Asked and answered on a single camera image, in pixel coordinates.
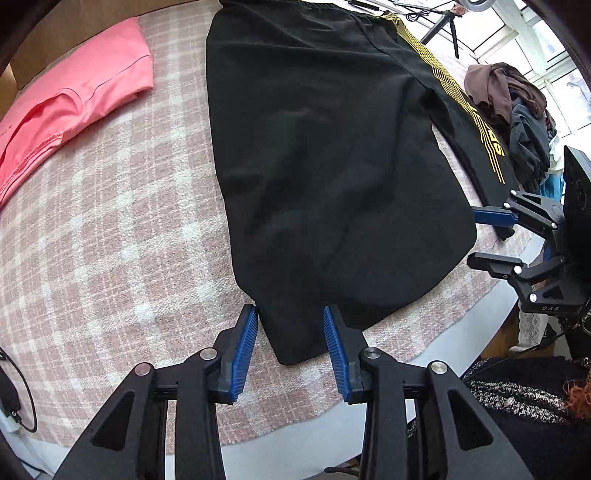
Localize black shorts with yellow stripes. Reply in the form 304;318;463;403
205;0;522;366

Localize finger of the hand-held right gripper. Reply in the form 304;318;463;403
473;189;565;232
467;252;583;311

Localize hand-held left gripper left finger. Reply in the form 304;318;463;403
54;304;259;480

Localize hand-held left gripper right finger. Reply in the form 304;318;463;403
322;305;536;480

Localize black tripod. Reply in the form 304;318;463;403
419;8;464;60

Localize pink folded garment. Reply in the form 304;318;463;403
0;17;154;206

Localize black cable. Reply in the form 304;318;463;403
0;347;38;433

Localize black charger device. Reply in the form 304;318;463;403
0;364;22;419

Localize pink plaid blanket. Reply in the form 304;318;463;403
0;4;536;448

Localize pile of dark clothes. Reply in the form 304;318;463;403
464;63;567;204

